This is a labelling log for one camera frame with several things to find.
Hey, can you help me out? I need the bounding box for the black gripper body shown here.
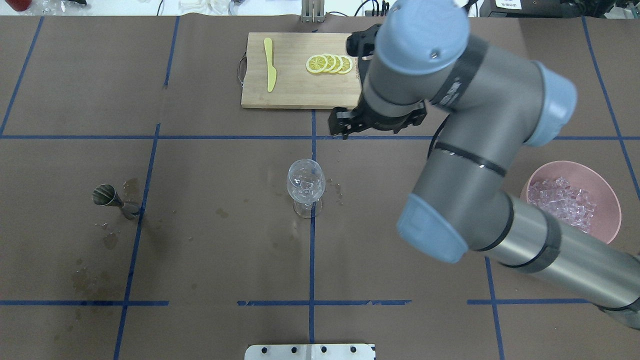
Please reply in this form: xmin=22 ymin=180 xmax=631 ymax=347
xmin=352 ymin=98 xmax=428 ymax=133

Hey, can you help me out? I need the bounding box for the steel double jigger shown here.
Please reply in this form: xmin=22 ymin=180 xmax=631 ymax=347
xmin=91 ymin=184 xmax=141 ymax=220

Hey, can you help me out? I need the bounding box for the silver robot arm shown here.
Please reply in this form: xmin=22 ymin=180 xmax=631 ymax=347
xmin=327 ymin=0 xmax=640 ymax=330

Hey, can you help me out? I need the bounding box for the clear wine glass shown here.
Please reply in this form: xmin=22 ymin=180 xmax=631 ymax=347
xmin=286 ymin=158 xmax=326 ymax=220

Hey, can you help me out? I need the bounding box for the pile of clear ice cubes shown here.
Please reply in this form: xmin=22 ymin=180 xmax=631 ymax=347
xmin=525 ymin=177 xmax=598 ymax=234

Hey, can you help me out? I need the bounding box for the lemon slice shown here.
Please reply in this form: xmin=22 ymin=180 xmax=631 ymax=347
xmin=322 ymin=54 xmax=334 ymax=73
xmin=329 ymin=54 xmax=344 ymax=74
xmin=336 ymin=55 xmax=354 ymax=75
xmin=305 ymin=55 xmax=329 ymax=74

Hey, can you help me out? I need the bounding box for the bamboo cutting board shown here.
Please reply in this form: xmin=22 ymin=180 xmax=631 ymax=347
xmin=241 ymin=32 xmax=362 ymax=110

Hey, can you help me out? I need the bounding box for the yellow plastic knife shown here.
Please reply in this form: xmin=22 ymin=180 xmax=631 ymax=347
xmin=263 ymin=38 xmax=278 ymax=92

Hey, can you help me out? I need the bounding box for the pink bowl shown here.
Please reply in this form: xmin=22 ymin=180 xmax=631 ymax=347
xmin=519 ymin=161 xmax=622 ymax=244

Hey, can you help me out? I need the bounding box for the red bottle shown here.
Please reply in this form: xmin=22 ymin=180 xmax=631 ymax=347
xmin=4 ymin=0 xmax=32 ymax=12

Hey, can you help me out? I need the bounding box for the black camera cable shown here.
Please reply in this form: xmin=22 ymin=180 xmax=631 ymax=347
xmin=427 ymin=117 xmax=451 ymax=161

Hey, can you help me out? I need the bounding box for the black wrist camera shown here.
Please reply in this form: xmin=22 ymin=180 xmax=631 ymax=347
xmin=345 ymin=23 xmax=382 ymax=58

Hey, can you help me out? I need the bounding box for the aluminium frame post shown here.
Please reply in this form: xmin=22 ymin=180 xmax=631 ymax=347
xmin=301 ymin=0 xmax=326 ymax=23

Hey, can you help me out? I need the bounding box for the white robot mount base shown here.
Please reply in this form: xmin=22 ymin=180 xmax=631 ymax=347
xmin=244 ymin=343 xmax=377 ymax=360

